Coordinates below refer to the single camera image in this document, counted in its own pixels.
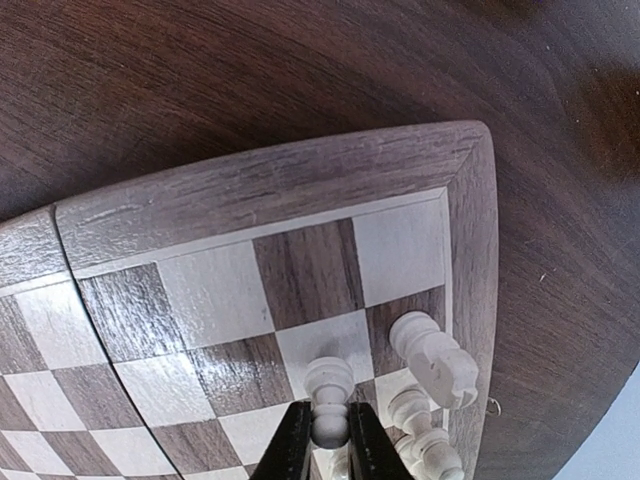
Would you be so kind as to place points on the eleventh light chess piece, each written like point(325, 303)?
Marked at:
point(410, 411)

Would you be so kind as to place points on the light knight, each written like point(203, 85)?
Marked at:
point(446, 371)

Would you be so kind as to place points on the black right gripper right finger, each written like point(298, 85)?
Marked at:
point(371, 454)

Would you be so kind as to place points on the wooden chess board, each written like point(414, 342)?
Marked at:
point(160, 328)

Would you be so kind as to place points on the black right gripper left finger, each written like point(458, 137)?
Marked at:
point(287, 456)

